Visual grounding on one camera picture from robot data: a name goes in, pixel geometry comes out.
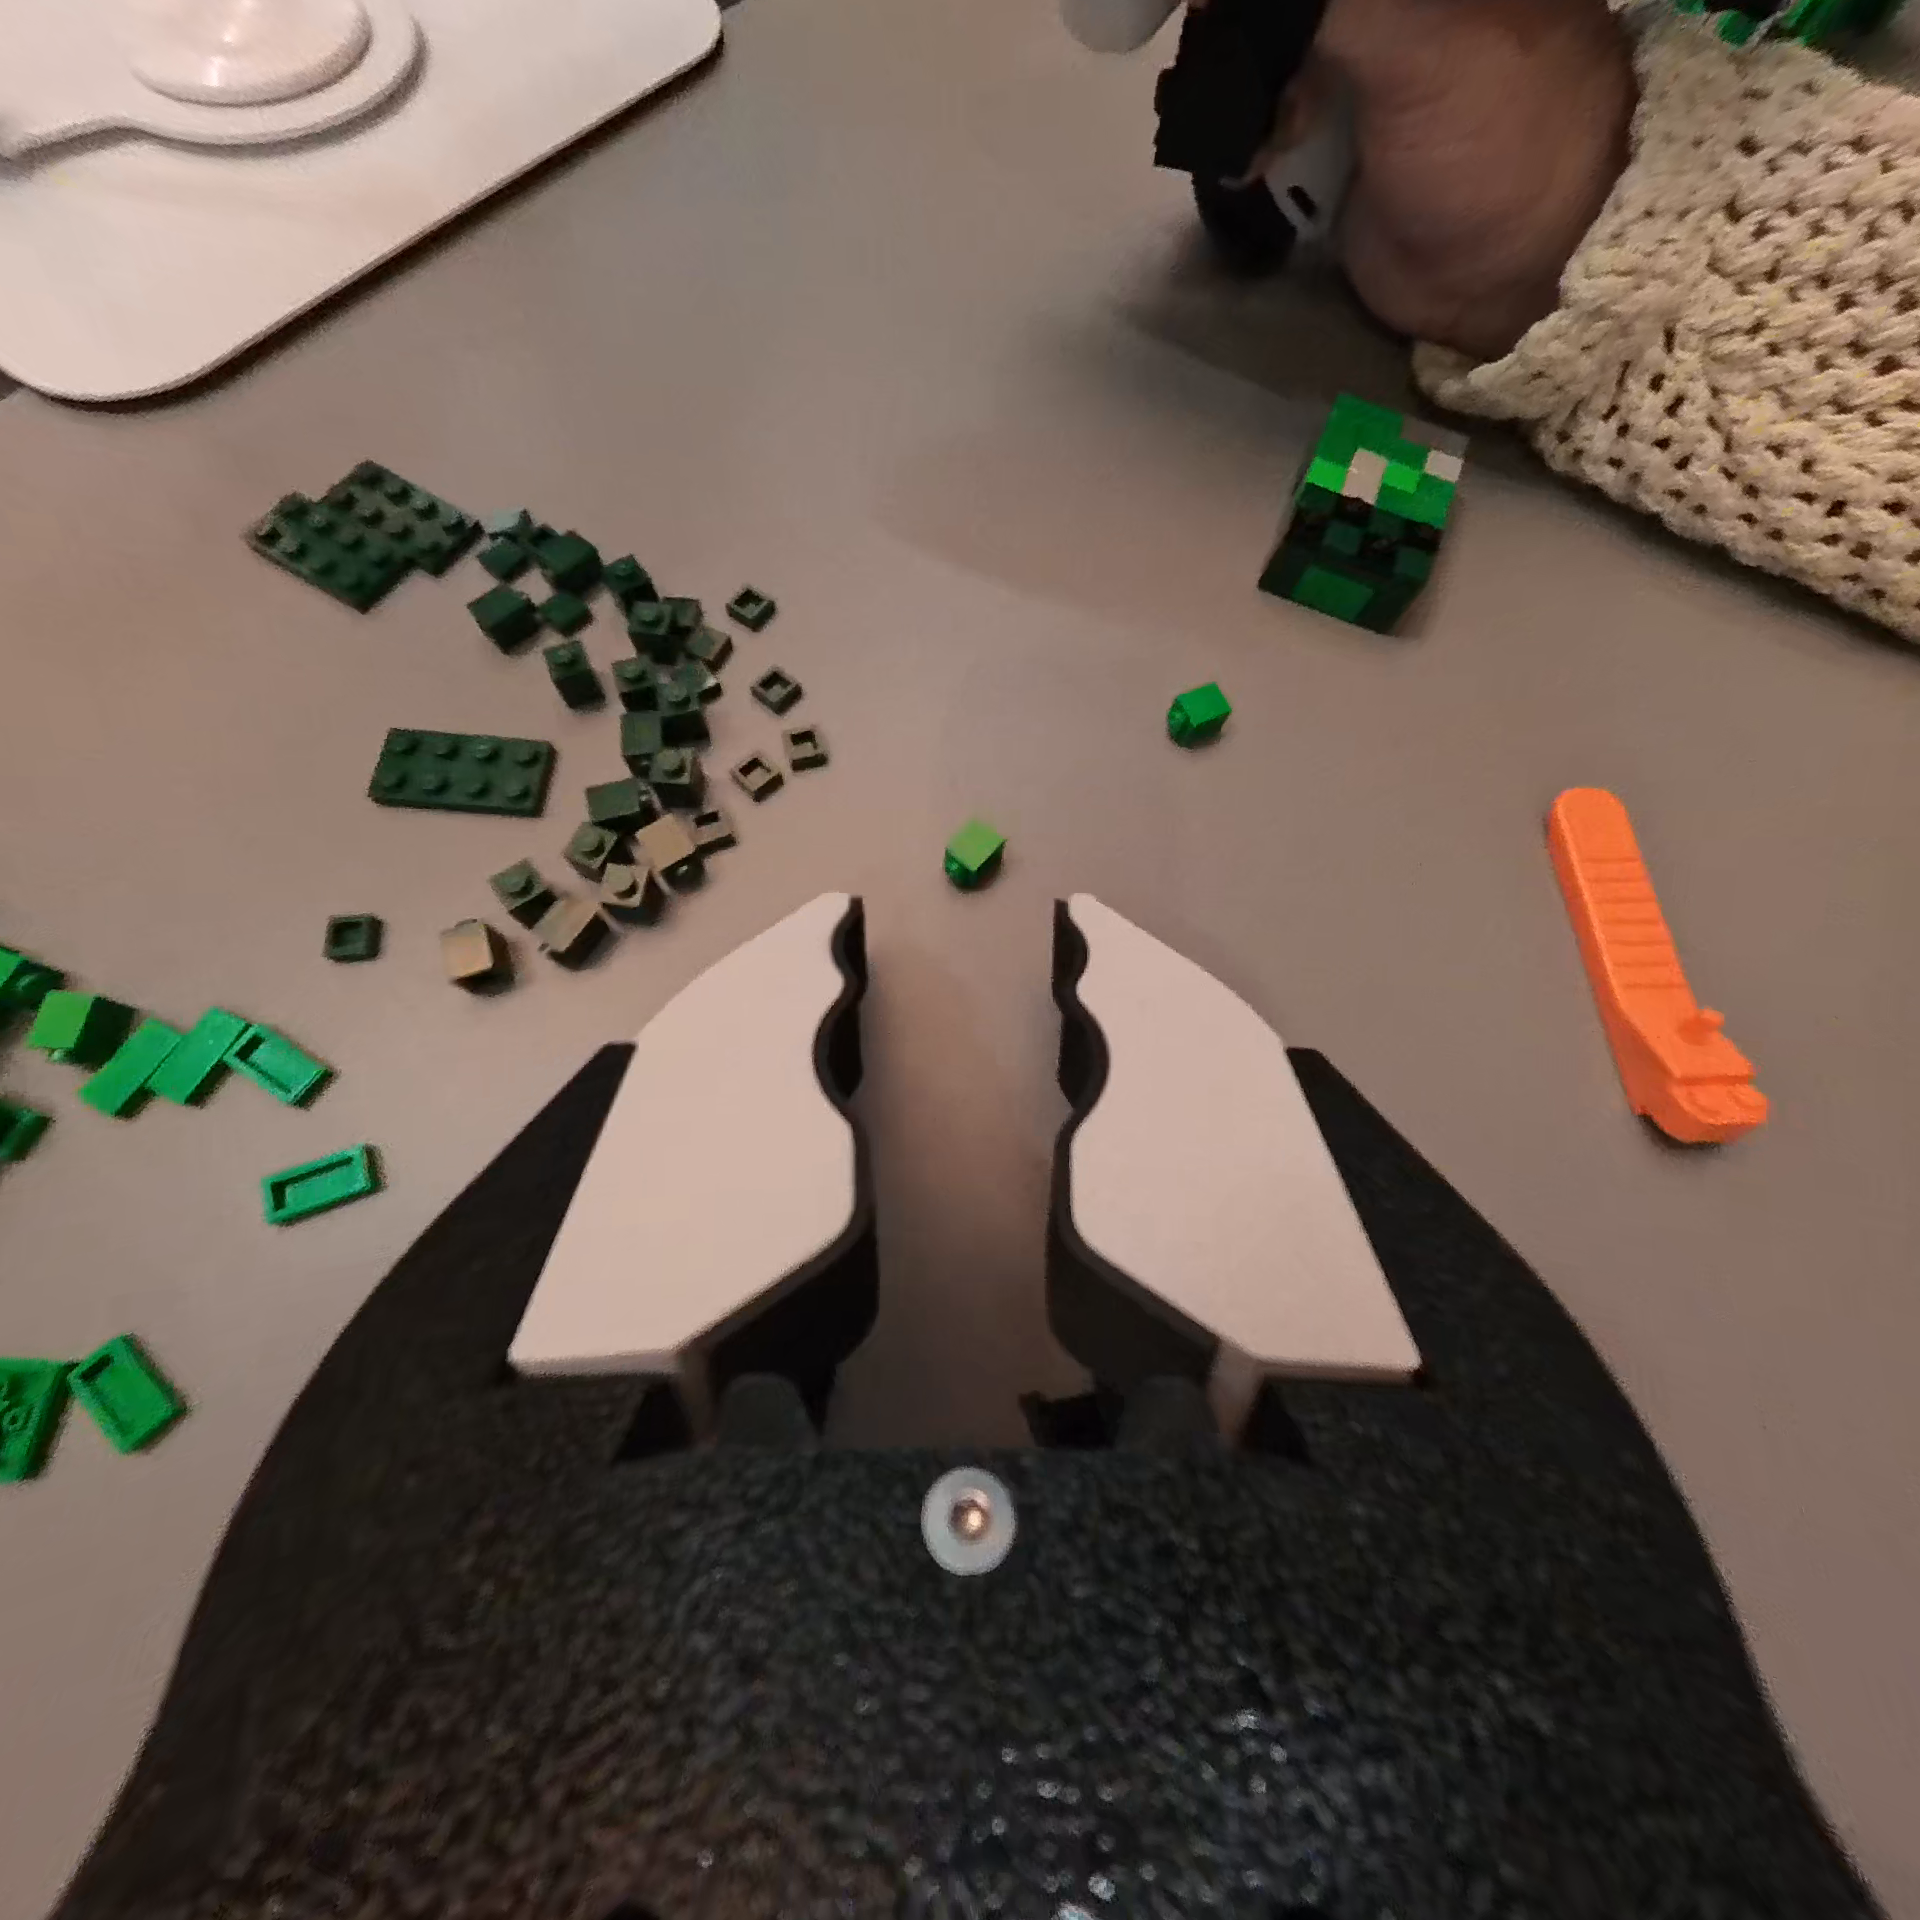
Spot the pile of bright green lego pieces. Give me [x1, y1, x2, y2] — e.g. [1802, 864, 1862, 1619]
[0, 943, 384, 1489]

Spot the assembled green lego cube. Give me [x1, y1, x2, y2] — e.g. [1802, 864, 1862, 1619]
[1257, 392, 1471, 636]

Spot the person's right forearm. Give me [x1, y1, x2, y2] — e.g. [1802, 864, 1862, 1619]
[1410, 0, 1920, 651]

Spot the pile of dark green lego pieces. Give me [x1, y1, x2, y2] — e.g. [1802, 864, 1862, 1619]
[322, 507, 833, 993]

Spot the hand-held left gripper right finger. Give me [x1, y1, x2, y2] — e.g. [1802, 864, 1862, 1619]
[1043, 892, 1425, 1455]

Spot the long dark green lego plate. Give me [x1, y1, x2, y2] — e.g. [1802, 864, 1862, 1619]
[370, 726, 559, 820]

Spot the person's right hand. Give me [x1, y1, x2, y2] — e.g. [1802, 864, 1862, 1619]
[1283, 0, 1649, 342]

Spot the orange brick separator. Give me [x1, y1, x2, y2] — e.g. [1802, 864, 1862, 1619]
[1545, 786, 1772, 1152]

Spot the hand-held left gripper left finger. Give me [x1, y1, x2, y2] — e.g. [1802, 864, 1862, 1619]
[507, 892, 882, 1455]

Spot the large dark green lego plate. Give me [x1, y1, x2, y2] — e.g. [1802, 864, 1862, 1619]
[247, 461, 487, 612]

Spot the white book stand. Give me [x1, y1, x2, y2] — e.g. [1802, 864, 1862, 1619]
[0, 0, 727, 405]

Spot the green lego baseplate build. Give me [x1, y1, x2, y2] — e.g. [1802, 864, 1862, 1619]
[1680, 0, 1879, 49]

